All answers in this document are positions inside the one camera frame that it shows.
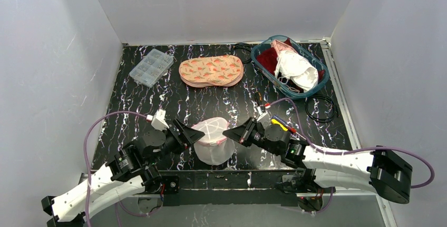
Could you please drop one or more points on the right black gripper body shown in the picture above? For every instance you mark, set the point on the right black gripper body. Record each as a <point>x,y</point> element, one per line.
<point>249,134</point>

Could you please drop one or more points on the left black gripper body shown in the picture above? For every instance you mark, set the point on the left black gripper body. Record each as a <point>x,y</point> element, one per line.
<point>177,134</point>

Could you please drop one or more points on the white round mesh laundry bag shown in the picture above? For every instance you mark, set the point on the white round mesh laundry bag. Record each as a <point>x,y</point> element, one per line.
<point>213,148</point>

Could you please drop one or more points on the floral mesh laundry bag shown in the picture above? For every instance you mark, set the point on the floral mesh laundry bag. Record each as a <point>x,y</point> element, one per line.
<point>225,71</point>

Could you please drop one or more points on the white bra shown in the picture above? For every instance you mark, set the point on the white bra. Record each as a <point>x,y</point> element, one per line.
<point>296,68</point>

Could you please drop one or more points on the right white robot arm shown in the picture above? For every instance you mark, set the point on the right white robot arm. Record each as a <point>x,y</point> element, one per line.
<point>380,170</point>

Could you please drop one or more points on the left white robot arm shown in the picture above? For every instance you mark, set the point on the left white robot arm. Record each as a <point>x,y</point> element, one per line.
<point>133,170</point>

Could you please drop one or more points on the pink bra in basin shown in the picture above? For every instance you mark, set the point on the pink bra in basin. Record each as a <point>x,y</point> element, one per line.
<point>279,46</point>

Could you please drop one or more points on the black yellow screwdriver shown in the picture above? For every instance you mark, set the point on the black yellow screwdriver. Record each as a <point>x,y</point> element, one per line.
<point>258,99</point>

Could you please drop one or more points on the teal plastic basin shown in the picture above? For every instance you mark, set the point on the teal plastic basin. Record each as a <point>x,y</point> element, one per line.
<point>287,90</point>

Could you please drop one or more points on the clear plastic compartment box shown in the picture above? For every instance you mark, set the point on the clear plastic compartment box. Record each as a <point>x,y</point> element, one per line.
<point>151,68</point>

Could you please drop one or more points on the dark red cloth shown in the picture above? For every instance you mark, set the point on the dark red cloth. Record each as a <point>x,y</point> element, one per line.
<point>268,59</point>

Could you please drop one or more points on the yellow handled screwdriver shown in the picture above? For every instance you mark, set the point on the yellow handled screwdriver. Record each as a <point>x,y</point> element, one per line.
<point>281,124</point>

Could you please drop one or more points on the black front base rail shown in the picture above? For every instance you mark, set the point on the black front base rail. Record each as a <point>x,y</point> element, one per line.
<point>223,187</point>

